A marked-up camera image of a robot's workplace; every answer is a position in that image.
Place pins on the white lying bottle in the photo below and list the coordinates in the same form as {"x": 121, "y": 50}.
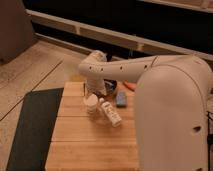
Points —
{"x": 110, "y": 112}

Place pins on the orange carrot toy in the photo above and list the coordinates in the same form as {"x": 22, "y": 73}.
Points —
{"x": 130, "y": 86}

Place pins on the white wall shelf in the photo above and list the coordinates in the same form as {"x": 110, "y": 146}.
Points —
{"x": 112, "y": 37}

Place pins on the black floor mat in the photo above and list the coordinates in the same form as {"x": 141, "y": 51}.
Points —
{"x": 34, "y": 130}

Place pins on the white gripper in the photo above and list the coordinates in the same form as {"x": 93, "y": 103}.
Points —
{"x": 96, "y": 86}

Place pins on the brown cabinet corner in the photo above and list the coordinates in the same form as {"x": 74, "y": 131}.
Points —
{"x": 16, "y": 30}

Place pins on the white ceramic cup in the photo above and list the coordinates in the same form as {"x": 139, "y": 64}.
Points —
{"x": 91, "y": 103}

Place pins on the dark blue bowl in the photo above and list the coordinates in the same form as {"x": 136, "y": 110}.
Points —
{"x": 111, "y": 87}

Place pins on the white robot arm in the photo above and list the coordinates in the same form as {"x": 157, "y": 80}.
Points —
{"x": 170, "y": 107}

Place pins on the blue sponge block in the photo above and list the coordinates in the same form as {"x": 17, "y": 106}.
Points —
{"x": 121, "y": 99}

